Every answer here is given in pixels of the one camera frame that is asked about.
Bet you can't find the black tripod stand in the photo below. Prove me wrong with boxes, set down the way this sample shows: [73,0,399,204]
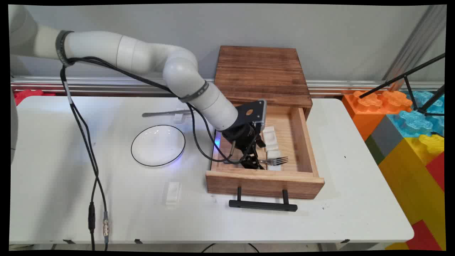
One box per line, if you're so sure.
[359,53,446,116]

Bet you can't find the dark green foam block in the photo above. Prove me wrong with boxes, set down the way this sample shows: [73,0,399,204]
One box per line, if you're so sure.
[365,135,386,166]

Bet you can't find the white plate with black rim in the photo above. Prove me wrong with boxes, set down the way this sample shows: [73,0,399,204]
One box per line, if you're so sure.
[131,124,186,167]

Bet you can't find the silver serrated table knife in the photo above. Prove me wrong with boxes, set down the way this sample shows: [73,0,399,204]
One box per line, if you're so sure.
[142,110,193,118]

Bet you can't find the light wooden drawer black handle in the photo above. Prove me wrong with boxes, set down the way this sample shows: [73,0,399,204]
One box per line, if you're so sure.
[205,103,326,213]

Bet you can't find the silver metal fork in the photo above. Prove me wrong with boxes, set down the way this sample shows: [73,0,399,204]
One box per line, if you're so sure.
[258,156,289,167]

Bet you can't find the cyan foam block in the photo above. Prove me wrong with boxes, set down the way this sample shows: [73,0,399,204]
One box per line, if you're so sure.
[387,90,445,138]

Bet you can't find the aluminium wall rail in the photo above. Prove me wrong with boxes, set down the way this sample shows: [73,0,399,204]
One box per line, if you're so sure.
[11,75,445,97]

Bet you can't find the red foam block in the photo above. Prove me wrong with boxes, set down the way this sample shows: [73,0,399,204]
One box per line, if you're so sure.
[14,89,56,106]
[425,152,445,192]

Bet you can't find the dark wooden drawer cabinet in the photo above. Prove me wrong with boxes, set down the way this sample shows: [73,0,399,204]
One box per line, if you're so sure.
[212,46,313,127]

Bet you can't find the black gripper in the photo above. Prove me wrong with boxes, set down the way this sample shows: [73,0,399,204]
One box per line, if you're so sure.
[221,123,267,170]

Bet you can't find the orange foam block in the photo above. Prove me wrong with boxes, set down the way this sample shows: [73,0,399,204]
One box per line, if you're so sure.
[342,90,413,141]

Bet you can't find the gray foam block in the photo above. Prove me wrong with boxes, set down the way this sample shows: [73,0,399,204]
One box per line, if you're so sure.
[370,116,406,159]

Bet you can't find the gray velcro strap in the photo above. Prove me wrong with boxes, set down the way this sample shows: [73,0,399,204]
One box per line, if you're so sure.
[55,30,75,68]
[178,81,210,104]

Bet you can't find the white ceramic rest with dimple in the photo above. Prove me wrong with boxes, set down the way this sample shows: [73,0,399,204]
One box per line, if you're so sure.
[262,126,280,152]

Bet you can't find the black cable with silver connector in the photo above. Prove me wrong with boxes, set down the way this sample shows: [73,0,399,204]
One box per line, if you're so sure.
[59,57,256,251]

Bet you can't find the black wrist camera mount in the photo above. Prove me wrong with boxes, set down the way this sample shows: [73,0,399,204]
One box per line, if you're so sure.
[233,100,267,130]

